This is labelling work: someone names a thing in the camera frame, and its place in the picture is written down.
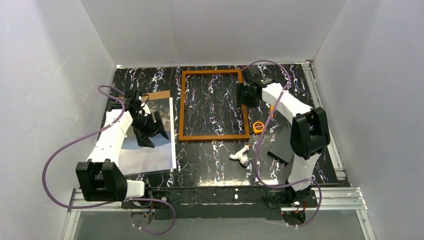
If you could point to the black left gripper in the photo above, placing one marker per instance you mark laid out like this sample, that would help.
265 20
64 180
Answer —
148 125

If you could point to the yellow tape measure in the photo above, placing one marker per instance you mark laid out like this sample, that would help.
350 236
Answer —
258 127

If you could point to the aluminium side rail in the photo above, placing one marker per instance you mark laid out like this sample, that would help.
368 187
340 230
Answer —
331 151

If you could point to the brown fibreboard backing panel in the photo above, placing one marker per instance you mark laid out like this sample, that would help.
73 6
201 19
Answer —
159 95

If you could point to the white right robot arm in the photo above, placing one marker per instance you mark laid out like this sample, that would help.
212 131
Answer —
309 129

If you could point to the aluminium rail base frame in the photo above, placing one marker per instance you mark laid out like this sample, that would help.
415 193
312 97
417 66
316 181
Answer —
235 213

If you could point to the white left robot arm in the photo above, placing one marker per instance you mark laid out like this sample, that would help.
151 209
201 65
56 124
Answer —
100 177

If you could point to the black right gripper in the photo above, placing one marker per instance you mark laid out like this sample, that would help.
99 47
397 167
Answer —
247 91

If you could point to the landscape photo print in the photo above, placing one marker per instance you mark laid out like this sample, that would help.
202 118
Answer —
135 159

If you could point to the white plastic spray nozzle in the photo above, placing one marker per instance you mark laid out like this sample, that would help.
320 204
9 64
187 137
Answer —
241 156

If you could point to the wooden picture frame with photo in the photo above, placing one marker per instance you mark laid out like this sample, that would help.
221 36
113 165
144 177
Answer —
209 138

